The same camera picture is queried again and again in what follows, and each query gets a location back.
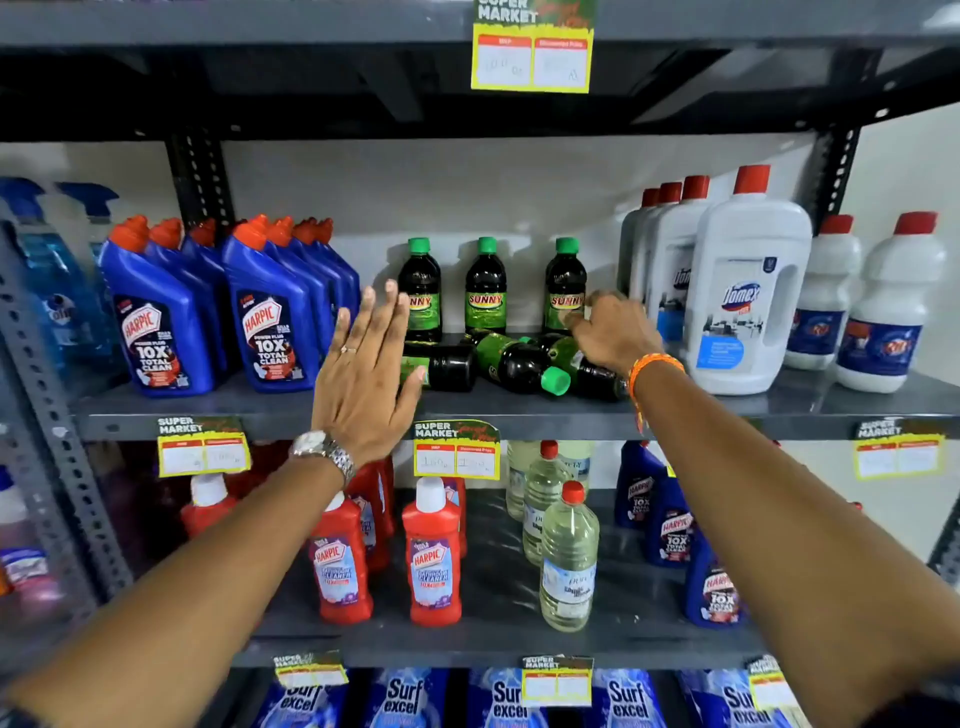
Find clear liquid bottle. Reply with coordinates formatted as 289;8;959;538
522;440;571;567
540;480;600;633
558;441;596;492
506;441;541;522

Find person's left forearm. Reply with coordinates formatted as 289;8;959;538
0;450;354;728

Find yellow shelf price tag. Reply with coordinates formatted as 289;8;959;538
521;656;594;708
853;417;946;481
157;416;252;479
412;420;501;481
273;651;350;689
746;654;798;712
471;0;597;95

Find person's left hand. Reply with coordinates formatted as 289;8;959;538
311;279;426;467

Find grey metal shelf rack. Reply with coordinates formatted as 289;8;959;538
0;0;960;728

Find group of dark green-capped bottles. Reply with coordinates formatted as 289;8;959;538
397;236;630;401

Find large white red-capped bottle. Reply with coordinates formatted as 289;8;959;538
617;188;661;297
630;182;684;301
645;174;712;346
682;165;813;396

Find rows of blue cleaner bottles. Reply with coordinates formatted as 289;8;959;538
97;213;363;397

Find orange thread bracelet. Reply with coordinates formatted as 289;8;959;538
628;352;686;434

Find small round white bottle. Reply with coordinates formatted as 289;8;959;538
783;213;864;371
836;211;948;394

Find person's right forearm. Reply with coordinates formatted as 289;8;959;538
633;360;960;728

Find group of red cleaner bottles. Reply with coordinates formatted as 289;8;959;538
180;441;468;628

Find blue toilet cleaner bottle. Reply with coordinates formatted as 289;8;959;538
615;441;667;530
645;472;695;569
684;528;744;630

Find blue detergent pouch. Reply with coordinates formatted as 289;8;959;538
363;669;450;728
466;669;550;728
581;669;669;728
678;669;798;728
255;678;348;728

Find silver wristwatch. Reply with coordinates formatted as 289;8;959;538
288;429;357;485

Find person's right hand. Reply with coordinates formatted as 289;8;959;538
562;291;666;378

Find blue spray bottle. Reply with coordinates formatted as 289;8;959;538
58;182;121;264
0;177;102;376

